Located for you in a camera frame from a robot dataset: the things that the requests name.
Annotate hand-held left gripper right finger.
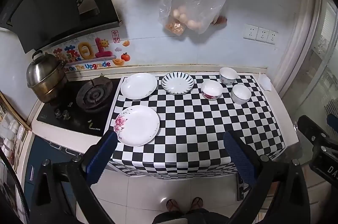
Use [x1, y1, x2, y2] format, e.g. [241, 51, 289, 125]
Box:
[223, 130, 317, 224]

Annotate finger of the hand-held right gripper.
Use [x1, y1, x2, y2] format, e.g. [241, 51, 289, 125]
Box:
[327, 113, 338, 132]
[297, 115, 330, 145]

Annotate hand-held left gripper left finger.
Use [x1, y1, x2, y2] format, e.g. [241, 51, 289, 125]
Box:
[29, 130, 119, 224]

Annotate plain white plate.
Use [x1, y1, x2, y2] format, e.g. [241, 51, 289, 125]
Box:
[121, 72, 158, 100]

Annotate blue striped white plate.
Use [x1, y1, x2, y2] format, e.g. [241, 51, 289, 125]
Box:
[161, 71, 195, 95]

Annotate black gas stove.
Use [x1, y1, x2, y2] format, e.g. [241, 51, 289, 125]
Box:
[36, 76, 121, 138]

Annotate pink floral white plate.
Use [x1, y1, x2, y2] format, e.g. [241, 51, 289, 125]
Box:
[114, 105, 160, 147]

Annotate glass door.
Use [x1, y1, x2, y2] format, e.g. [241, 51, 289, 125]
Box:
[275, 0, 338, 187]

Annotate person's right foot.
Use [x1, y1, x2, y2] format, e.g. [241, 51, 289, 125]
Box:
[191, 197, 204, 210]

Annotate person's foot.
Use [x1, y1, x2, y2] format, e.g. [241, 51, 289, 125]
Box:
[166, 198, 181, 212]
[191, 197, 204, 210]

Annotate blue cabinet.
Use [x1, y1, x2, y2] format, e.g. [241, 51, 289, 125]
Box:
[24, 134, 80, 214]

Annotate black white checkered tablecloth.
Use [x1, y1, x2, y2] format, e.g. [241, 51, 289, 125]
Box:
[104, 73, 287, 181]

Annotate person's dark shorts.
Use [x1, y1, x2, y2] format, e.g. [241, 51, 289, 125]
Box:
[153, 208, 230, 224]

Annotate white crumpled paper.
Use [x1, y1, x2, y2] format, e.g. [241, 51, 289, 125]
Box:
[257, 72, 272, 91]

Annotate white bowl blue rim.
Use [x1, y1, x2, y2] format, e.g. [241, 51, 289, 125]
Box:
[232, 84, 251, 105]

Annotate red floral white bowl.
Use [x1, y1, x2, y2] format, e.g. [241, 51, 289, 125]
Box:
[201, 80, 224, 101]

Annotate person's left foot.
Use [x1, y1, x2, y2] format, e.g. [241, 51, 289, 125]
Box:
[166, 198, 181, 212]

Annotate blue patterned white bowl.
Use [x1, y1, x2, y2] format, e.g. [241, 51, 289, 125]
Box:
[219, 67, 238, 86]

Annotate steel steamer pot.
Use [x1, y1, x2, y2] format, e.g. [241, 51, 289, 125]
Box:
[26, 50, 70, 104]

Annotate orange snack packet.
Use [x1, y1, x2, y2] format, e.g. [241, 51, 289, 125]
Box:
[165, 20, 187, 36]

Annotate black range hood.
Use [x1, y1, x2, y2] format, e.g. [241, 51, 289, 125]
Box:
[0, 0, 122, 54]

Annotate wooden frame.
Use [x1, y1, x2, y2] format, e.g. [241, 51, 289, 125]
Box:
[0, 90, 33, 132]

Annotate colourful wall sticker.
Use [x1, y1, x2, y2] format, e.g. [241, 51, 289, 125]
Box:
[51, 30, 131, 72]

